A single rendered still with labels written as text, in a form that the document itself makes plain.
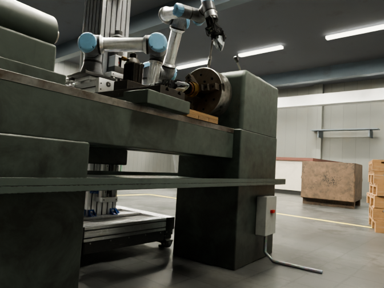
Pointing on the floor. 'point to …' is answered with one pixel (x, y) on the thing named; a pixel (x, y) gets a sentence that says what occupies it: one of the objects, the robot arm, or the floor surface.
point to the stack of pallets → (376, 195)
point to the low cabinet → (291, 174)
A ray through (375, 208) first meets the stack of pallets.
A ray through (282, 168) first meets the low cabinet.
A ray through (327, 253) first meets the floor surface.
